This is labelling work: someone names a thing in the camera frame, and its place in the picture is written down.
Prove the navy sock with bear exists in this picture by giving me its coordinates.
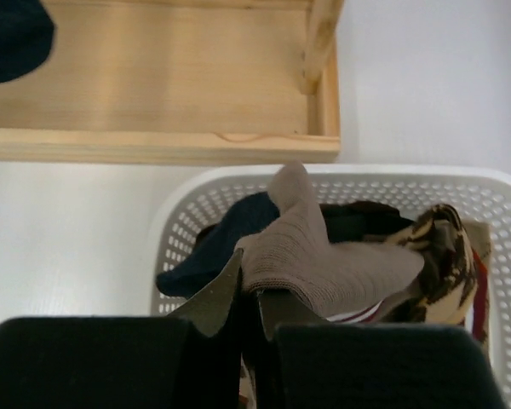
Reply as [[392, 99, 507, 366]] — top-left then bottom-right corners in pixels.
[[156, 192, 279, 298]]

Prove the dark navy sock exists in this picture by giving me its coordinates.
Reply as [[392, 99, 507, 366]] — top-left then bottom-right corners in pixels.
[[0, 0, 55, 84]]

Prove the argyle patterned sock in basket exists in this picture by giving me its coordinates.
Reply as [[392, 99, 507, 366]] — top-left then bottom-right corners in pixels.
[[464, 221, 492, 346]]

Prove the white perforated plastic basket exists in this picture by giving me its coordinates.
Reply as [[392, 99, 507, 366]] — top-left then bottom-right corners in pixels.
[[148, 164, 511, 409]]

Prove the black sock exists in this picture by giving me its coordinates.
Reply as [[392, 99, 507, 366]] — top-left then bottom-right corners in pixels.
[[320, 201, 414, 243]]

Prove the wooden clothes rack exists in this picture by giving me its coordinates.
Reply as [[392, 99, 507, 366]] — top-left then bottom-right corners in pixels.
[[0, 1, 343, 165]]

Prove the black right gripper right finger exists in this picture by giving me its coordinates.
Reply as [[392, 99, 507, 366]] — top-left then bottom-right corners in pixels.
[[255, 291, 505, 408]]

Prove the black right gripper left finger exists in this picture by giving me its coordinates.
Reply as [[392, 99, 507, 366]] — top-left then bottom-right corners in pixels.
[[0, 251, 242, 408]]

